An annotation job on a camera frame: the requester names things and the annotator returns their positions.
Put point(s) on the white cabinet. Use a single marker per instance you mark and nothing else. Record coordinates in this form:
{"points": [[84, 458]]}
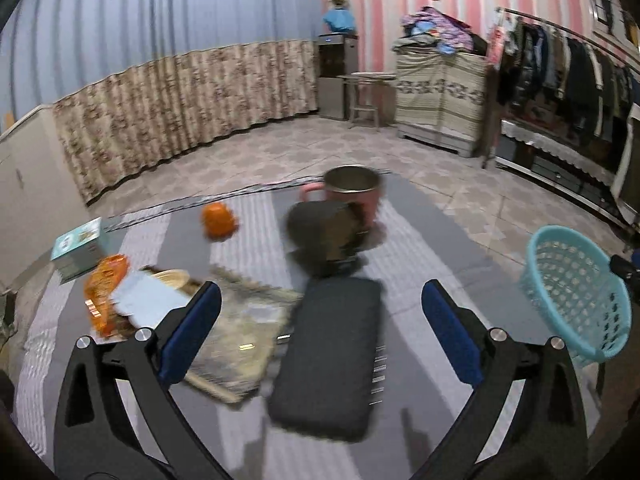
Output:
{"points": [[30, 185]]}

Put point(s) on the low shelf with lace cloth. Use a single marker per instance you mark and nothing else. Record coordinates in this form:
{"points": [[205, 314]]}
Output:
{"points": [[560, 150]]}

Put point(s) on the small folding table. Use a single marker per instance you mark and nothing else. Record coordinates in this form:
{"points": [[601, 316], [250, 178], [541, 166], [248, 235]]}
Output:
{"points": [[370, 77]]}

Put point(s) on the blue cloth cover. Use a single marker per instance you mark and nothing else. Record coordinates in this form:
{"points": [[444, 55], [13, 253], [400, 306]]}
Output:
{"points": [[340, 20]]}

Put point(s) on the pile of clothes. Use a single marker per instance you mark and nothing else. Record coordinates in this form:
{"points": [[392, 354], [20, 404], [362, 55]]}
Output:
{"points": [[440, 30]]}

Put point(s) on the small potted plant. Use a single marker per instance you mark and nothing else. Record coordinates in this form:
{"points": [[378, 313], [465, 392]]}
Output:
{"points": [[340, 2]]}

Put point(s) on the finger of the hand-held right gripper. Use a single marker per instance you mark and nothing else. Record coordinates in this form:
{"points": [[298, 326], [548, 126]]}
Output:
{"points": [[622, 267]]}

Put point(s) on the orange snack packet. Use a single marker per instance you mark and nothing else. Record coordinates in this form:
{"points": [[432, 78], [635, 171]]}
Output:
{"points": [[102, 290]]}

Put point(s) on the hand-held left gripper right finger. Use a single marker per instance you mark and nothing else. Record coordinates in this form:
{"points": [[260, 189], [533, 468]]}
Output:
{"points": [[450, 330]]}

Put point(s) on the dark round container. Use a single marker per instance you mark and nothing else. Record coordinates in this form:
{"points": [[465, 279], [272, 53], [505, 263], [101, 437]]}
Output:
{"points": [[310, 235]]}

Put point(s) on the cloth-covered cabinet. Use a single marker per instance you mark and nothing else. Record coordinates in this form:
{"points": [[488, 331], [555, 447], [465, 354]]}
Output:
{"points": [[435, 100]]}

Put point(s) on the metal clothes rack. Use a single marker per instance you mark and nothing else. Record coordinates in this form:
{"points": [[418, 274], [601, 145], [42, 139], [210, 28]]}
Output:
{"points": [[550, 24]]}

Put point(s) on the light blue cardboard box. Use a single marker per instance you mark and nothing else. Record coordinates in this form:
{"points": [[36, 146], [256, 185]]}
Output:
{"points": [[80, 247]]}

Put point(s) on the beige paper bowl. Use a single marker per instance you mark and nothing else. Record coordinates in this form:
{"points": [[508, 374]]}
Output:
{"points": [[172, 276]]}

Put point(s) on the pink cup with metal inside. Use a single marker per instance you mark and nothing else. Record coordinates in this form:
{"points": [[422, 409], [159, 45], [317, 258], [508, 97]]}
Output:
{"points": [[370, 205]]}

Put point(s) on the black flat case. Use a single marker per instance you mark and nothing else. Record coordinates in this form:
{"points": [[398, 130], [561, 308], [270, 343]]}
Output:
{"points": [[325, 360]]}

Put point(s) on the row of hanging clothes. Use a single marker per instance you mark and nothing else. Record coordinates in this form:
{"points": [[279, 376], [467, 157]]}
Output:
{"points": [[575, 75]]}

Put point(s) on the grey striped mat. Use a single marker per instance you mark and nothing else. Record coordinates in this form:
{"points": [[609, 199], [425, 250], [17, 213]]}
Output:
{"points": [[425, 240]]}

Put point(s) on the blue and floral curtain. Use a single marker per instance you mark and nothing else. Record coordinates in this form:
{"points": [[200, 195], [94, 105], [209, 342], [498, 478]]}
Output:
{"points": [[175, 100]]}

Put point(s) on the light blue plastic basket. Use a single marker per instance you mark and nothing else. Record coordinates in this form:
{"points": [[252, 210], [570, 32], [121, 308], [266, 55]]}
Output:
{"points": [[615, 330]]}

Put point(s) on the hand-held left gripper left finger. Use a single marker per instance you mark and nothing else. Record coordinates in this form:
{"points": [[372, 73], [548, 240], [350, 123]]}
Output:
{"points": [[190, 330]]}

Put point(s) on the patterned flat packet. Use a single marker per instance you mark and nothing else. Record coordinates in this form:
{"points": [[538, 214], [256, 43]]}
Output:
{"points": [[235, 340]]}

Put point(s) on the grey water dispenser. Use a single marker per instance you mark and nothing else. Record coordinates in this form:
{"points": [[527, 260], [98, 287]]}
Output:
{"points": [[332, 95]]}

